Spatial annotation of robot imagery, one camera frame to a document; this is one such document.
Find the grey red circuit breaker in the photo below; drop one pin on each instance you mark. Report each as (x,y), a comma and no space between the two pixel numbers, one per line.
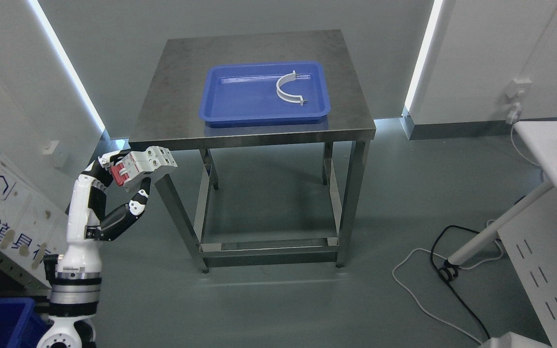
(130,168)

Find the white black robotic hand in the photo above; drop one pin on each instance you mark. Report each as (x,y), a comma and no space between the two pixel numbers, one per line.
(88,224)

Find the white desk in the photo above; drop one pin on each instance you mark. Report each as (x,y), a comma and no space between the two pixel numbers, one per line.
(528,231)

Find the blue bin far left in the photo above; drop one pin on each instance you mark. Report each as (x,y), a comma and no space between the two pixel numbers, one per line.
(20,325)

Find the blue plastic tray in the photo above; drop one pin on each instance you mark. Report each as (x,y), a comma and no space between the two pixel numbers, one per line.
(237,95)

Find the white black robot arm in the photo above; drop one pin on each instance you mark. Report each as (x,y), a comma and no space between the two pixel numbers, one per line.
(73,301)

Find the white wall box left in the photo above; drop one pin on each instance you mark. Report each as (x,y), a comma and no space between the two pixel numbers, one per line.
(52,149)

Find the white labelled shelf panel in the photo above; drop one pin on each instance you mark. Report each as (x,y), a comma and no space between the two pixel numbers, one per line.
(31,227)

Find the stainless steel table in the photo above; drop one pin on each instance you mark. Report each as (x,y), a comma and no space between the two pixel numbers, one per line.
(169,118)

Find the white wall socket with plug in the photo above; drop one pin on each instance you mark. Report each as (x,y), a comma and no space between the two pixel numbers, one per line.
(515,93)

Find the white semicircular pipe clamp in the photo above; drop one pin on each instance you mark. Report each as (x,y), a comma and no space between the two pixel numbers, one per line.
(286,90)

